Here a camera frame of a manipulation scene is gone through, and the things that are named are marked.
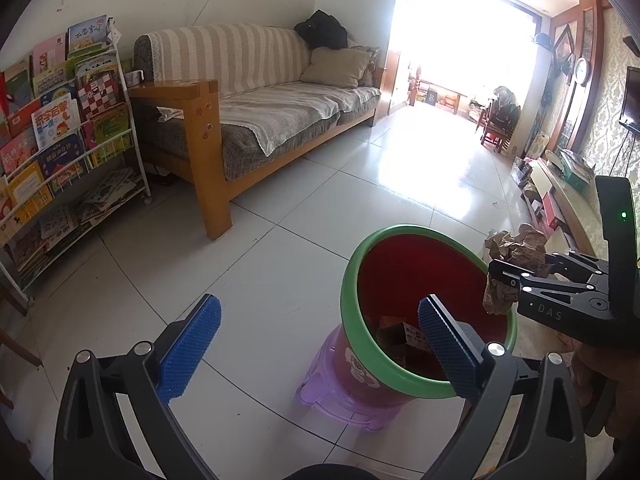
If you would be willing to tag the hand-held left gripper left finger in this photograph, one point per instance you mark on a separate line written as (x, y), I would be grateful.
(192, 347)

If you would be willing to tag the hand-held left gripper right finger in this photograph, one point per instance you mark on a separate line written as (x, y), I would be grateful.
(447, 352)

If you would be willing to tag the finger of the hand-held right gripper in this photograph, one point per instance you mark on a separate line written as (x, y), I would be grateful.
(545, 285)
(575, 261)

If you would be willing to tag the brown paper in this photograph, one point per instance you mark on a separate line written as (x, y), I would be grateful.
(520, 247)

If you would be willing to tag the red trash bin green rim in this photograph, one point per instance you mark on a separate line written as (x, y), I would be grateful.
(400, 270)

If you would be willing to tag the person's right hand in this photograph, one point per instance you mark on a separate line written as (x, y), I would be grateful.
(595, 365)

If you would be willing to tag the brown cardboard box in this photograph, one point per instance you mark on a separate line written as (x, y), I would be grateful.
(397, 335)

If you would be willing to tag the low television cabinet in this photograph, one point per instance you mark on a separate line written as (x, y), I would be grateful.
(560, 205)

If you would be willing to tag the green box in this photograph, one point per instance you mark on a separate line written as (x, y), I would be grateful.
(577, 172)

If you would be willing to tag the purple plastic stool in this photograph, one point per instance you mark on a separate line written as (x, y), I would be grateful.
(325, 385)

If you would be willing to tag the wooden chair with clothes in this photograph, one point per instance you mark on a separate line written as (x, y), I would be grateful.
(500, 115)

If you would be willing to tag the flat screen television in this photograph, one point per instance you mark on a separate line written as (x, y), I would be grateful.
(632, 100)

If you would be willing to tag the low wooden bench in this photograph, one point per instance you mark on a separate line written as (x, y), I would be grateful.
(440, 92)

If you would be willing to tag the wooden door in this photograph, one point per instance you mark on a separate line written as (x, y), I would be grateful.
(389, 85)

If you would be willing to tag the row of children's picture books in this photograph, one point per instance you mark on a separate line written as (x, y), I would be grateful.
(55, 125)

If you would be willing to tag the small white box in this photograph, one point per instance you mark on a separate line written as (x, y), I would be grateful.
(134, 78)

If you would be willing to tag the patterned pillow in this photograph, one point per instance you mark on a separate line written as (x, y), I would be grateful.
(369, 62)

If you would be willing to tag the striped beige sofa cover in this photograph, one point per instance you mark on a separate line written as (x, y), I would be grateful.
(235, 55)

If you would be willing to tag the beige pillow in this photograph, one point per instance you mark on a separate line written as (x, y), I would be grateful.
(332, 67)

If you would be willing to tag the black clothes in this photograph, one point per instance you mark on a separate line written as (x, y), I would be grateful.
(322, 27)

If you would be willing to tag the round wall clock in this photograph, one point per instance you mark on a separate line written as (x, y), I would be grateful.
(580, 70)

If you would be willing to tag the wooden frame sofa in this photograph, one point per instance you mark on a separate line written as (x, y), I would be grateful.
(205, 125)

